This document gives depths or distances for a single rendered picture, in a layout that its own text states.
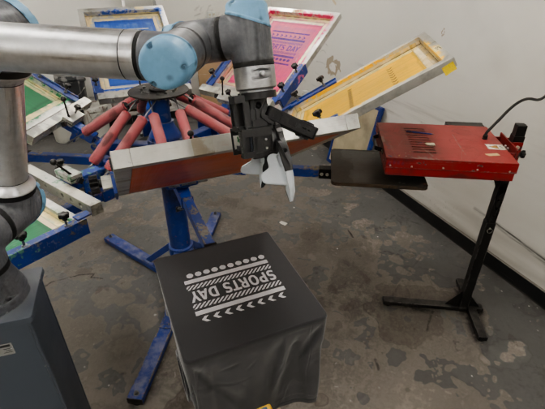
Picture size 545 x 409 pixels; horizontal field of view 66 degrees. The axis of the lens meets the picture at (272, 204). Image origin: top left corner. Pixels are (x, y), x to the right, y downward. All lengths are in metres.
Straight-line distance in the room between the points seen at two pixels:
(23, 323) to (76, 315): 1.78
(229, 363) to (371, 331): 1.45
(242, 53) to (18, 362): 0.89
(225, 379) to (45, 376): 0.48
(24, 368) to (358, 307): 1.97
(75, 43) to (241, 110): 0.28
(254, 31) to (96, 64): 0.26
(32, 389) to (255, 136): 0.88
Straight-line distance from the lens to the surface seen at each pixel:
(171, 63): 0.65
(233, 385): 1.37
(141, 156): 0.90
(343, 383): 2.36
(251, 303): 1.35
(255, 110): 0.78
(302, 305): 1.35
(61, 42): 0.74
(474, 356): 2.67
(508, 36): 2.97
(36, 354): 1.21
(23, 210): 1.14
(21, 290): 1.15
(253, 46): 0.76
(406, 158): 1.97
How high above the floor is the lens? 1.90
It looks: 31 degrees down
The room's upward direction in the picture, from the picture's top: straight up
